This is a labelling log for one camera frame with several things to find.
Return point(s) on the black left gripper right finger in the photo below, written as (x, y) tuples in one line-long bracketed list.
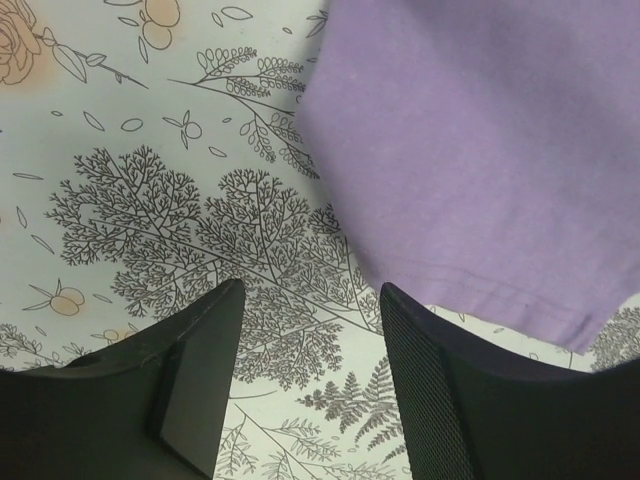
[(470, 409)]

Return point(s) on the purple t shirt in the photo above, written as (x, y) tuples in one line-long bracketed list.
[(483, 156)]

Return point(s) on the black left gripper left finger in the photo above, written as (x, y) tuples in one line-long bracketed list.
[(151, 406)]

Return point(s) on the floral patterned table mat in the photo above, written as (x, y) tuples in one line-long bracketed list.
[(149, 153)]

